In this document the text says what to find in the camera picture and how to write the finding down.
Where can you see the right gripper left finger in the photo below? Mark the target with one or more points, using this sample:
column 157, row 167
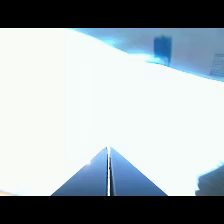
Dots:
column 91, row 180

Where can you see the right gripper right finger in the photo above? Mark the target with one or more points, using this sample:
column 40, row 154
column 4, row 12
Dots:
column 128, row 180

